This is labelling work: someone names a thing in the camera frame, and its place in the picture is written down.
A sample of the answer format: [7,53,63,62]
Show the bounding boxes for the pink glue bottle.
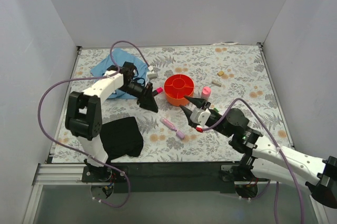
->
[201,86,212,100]

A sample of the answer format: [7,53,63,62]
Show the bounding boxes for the pink black highlighter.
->
[152,87,163,97]

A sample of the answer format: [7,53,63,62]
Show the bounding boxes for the purple translucent highlighter cap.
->
[176,130,185,139]

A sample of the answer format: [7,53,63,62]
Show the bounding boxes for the pink translucent highlighter body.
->
[160,117,177,132]

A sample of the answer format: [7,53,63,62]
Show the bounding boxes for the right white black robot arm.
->
[181,96,336,209]

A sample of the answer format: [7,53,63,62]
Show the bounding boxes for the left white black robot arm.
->
[65,62,158,182]

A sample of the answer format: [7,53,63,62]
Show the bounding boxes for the small brown eraser piece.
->
[212,81,222,87]

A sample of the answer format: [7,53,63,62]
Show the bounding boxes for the orange round organizer container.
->
[164,74,194,107]

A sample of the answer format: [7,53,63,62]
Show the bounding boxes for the blue cloth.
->
[90,48,148,99]

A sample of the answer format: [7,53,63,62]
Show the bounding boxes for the floral table mat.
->
[51,45,295,164]

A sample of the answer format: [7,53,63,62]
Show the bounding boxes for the black cloth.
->
[100,117,144,160]

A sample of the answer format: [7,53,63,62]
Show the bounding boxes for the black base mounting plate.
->
[82,161,266,193]

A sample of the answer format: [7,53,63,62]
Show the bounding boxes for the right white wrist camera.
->
[191,107,211,128]

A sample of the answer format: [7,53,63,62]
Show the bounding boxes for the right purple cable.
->
[200,98,306,224]

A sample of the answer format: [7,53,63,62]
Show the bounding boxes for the purple cable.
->
[37,40,155,208]
[200,98,306,224]

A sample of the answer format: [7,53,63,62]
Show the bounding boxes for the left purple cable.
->
[37,40,155,208]

